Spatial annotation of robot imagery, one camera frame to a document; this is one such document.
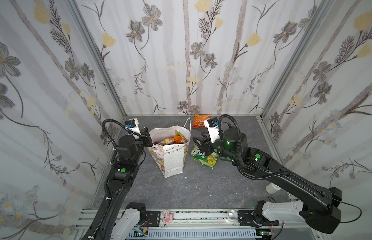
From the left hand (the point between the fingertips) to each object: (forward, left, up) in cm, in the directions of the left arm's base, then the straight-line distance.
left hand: (145, 124), depth 70 cm
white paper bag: (-7, -11, -10) cm, 17 cm away
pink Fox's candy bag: (-2, -11, -12) cm, 16 cm away
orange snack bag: (+2, -16, -15) cm, 22 cm away
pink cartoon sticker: (-35, -10, -30) cm, 47 cm away
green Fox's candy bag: (-5, -35, -29) cm, 46 cm away
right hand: (-10, -24, +5) cm, 26 cm away
